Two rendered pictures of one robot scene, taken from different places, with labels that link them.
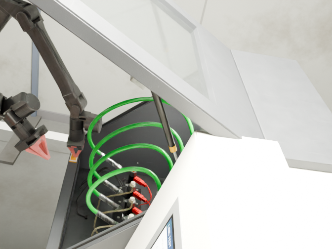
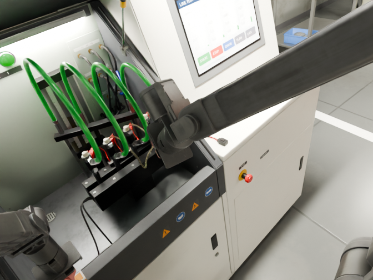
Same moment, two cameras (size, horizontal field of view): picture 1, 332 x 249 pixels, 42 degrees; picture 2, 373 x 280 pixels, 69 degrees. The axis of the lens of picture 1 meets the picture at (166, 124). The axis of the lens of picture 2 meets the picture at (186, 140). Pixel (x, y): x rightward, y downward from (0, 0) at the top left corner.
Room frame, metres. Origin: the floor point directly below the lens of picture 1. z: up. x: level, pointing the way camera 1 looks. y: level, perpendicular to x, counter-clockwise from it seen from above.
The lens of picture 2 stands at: (1.25, 0.83, 1.65)
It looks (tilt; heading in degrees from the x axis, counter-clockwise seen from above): 40 degrees down; 243
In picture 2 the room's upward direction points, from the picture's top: 12 degrees counter-clockwise
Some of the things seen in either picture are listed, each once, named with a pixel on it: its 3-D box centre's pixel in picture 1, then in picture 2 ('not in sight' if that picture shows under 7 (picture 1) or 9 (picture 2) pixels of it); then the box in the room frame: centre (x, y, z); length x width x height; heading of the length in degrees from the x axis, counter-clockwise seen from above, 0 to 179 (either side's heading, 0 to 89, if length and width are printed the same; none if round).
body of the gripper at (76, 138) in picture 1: (76, 134); (53, 259); (1.41, 0.35, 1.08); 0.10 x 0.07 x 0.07; 9
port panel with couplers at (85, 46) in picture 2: not in sight; (100, 75); (1.04, -0.22, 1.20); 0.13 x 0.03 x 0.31; 9
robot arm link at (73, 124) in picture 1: (78, 122); (39, 245); (1.41, 0.35, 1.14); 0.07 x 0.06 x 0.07; 89
